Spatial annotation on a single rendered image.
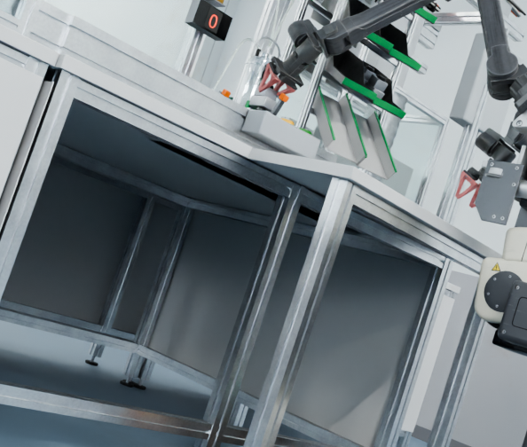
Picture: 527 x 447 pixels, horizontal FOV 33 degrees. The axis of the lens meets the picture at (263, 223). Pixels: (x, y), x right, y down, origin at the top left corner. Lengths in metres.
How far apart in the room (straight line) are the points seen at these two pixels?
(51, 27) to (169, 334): 2.00
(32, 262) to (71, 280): 0.21
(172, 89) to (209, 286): 1.61
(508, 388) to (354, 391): 2.78
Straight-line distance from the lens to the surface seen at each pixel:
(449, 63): 6.56
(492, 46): 2.35
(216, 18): 2.55
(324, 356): 3.11
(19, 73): 1.87
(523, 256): 2.29
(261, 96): 2.52
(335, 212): 2.00
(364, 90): 2.70
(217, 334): 3.51
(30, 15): 1.90
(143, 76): 2.08
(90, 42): 2.01
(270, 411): 2.00
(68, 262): 4.00
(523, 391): 5.66
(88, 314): 4.10
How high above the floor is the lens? 0.51
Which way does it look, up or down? 5 degrees up
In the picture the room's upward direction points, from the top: 19 degrees clockwise
